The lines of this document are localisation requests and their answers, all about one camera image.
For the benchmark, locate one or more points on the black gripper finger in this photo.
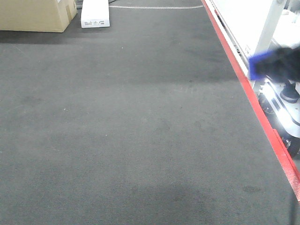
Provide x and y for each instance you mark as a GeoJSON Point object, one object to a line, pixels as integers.
{"type": "Point", "coordinates": [286, 61]}

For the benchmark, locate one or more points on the blue plastic bottle part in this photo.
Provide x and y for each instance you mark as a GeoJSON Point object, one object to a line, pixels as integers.
{"type": "Point", "coordinates": [259, 66]}

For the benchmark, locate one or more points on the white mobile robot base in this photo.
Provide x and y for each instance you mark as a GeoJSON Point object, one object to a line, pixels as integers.
{"type": "Point", "coordinates": [280, 102]}

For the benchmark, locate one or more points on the white labelled carton box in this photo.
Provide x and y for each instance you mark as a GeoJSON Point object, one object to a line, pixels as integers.
{"type": "Point", "coordinates": [95, 14]}

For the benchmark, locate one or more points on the brown cardboard box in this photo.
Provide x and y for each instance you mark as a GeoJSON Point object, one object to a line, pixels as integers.
{"type": "Point", "coordinates": [36, 15]}

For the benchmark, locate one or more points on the white conveyor frame post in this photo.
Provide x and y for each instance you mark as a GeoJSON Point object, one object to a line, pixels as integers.
{"type": "Point", "coordinates": [262, 18]}

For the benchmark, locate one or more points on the red conveyor side rail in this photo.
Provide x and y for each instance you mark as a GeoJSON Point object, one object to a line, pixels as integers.
{"type": "Point", "coordinates": [287, 164]}

